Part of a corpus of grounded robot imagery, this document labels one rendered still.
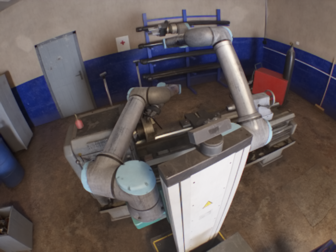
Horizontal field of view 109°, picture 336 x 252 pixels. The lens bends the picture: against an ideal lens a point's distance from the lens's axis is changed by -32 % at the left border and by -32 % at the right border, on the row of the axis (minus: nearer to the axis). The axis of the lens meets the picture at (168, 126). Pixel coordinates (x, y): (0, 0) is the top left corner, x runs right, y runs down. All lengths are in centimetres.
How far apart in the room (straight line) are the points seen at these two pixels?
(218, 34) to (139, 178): 84
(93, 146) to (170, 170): 110
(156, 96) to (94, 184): 64
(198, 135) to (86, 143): 117
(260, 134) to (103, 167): 76
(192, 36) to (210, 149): 70
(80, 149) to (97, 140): 17
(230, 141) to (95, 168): 55
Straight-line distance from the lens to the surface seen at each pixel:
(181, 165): 51
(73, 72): 467
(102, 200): 191
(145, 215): 83
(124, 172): 70
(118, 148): 85
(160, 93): 112
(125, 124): 93
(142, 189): 66
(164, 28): 150
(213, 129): 50
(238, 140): 60
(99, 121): 166
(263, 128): 96
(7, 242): 291
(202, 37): 101
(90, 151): 158
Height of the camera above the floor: 217
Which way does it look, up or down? 37 degrees down
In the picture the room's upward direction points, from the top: 7 degrees counter-clockwise
